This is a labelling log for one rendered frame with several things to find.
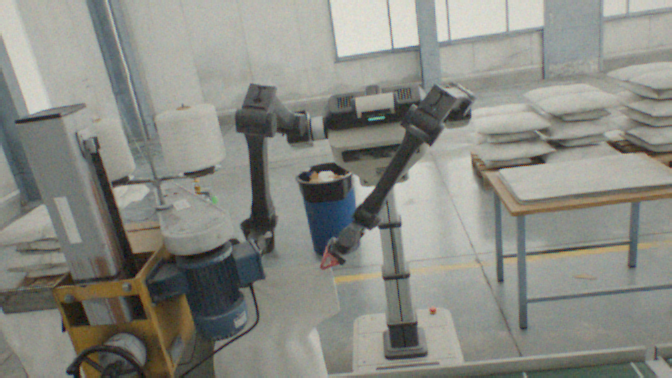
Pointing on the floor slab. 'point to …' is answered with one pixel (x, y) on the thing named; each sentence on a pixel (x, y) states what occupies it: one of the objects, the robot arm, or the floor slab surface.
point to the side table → (567, 246)
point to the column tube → (56, 138)
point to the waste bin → (327, 204)
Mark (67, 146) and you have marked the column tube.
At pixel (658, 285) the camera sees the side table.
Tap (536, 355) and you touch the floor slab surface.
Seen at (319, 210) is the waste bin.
